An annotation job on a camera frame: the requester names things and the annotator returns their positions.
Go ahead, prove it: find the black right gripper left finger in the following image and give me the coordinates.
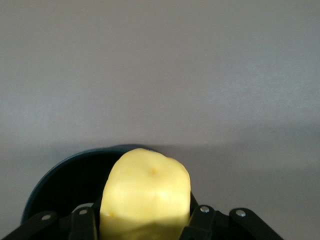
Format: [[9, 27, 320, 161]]
[[0, 193, 103, 240]]

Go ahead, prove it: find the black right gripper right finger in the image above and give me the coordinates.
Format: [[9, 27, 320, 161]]
[[182, 192, 286, 240]]

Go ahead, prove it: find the yellow potato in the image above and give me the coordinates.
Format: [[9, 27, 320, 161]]
[[99, 147, 192, 240]]

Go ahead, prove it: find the dark blue bowl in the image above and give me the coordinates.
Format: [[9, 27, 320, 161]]
[[21, 144, 156, 226]]

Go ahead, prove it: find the brown table cover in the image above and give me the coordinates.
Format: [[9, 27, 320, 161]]
[[0, 0, 320, 240]]

